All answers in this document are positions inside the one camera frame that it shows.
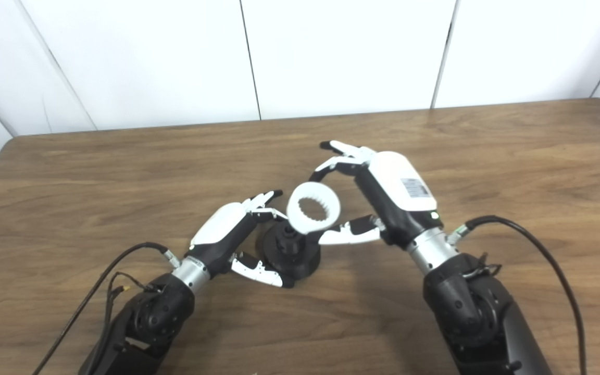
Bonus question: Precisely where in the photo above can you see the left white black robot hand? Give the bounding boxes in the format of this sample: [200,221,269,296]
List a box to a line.
[171,190,295,295]

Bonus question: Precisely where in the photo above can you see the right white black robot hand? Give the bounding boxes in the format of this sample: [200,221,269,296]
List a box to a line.
[308,140,459,276]

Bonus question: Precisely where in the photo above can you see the white toothed plastic ring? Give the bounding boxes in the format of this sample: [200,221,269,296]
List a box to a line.
[286,182,341,235]

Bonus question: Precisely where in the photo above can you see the round black plastic part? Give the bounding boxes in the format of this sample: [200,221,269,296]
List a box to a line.
[256,219,321,279]

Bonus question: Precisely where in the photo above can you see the thick black left wrist cable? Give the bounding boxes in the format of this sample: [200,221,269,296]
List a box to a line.
[32,242,181,375]

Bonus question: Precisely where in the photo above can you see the thick black wrist cable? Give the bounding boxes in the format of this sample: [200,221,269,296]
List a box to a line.
[32,242,181,375]
[446,215,587,375]

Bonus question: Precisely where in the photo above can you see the thick black right wrist cable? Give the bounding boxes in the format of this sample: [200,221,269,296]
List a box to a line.
[446,215,587,375]

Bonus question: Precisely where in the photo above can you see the thin black wrist wires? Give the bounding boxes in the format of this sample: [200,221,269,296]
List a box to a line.
[464,253,503,279]

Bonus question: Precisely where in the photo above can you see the thin wire with yellow plug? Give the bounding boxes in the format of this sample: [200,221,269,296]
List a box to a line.
[103,271,161,334]

